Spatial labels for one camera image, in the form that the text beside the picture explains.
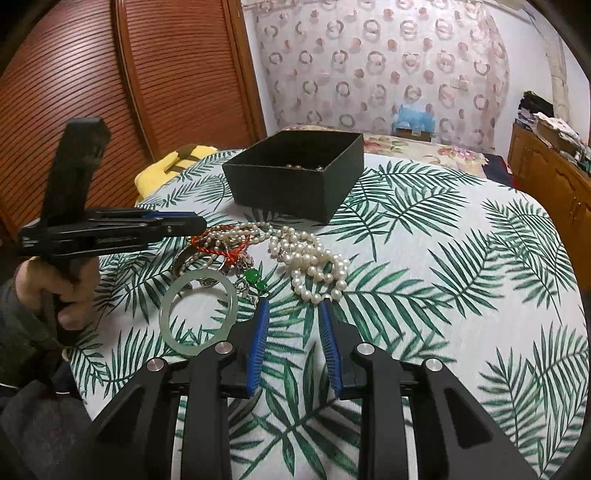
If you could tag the small cardboard box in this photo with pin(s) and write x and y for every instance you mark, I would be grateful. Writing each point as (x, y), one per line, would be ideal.
(413, 134)

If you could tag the leaf print tablecloth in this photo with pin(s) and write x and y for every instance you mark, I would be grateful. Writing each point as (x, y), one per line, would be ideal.
(438, 300)

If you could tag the dark blue rug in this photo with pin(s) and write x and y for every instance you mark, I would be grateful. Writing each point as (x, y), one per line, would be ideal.
(497, 167)

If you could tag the box with papers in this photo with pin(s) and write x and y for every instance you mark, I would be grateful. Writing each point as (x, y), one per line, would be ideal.
(554, 127)

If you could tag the person's left hand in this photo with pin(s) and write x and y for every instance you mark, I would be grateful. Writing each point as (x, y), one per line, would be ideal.
(76, 295)

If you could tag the green stone pendant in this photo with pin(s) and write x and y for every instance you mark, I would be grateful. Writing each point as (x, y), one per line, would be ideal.
(253, 277)

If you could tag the blue plastic bag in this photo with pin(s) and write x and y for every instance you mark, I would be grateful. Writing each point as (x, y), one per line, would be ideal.
(415, 117)

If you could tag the silver charm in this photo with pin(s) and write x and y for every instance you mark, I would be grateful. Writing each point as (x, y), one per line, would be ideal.
(242, 264)

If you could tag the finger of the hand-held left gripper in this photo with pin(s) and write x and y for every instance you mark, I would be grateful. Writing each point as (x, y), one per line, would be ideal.
(175, 229)
(152, 215)

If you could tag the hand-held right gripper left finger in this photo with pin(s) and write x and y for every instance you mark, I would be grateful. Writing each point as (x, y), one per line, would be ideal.
(261, 341)

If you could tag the silver bangle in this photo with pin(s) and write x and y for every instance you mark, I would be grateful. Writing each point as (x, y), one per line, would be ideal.
(178, 263)

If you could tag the person's left forearm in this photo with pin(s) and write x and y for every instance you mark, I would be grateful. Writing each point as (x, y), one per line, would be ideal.
(27, 346)

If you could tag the narrow cream curtain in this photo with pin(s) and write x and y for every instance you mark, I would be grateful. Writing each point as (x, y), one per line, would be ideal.
(556, 74)

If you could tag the stack of dark clothes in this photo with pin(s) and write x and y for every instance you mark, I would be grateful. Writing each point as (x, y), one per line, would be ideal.
(531, 110)

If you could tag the pale jade bangle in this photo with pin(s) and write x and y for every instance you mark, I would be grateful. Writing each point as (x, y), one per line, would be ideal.
(165, 318)

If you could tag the wooden cabinet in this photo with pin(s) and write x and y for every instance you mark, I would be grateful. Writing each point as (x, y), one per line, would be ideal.
(545, 175)

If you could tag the yellow plush toy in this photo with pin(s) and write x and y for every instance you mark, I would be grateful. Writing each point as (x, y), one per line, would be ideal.
(152, 175)

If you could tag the floral bed blanket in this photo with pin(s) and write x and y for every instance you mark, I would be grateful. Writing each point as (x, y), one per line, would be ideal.
(415, 147)

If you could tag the wooden louvred wardrobe door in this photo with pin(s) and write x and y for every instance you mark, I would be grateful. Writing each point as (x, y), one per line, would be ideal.
(60, 83)
(184, 69)

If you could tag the small pearl strand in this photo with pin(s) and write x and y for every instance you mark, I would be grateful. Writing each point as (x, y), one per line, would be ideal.
(240, 228)

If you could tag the black jewelry box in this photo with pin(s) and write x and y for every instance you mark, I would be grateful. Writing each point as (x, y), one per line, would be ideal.
(277, 194)

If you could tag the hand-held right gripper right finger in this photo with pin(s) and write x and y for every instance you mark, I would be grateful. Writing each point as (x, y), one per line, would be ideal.
(330, 341)

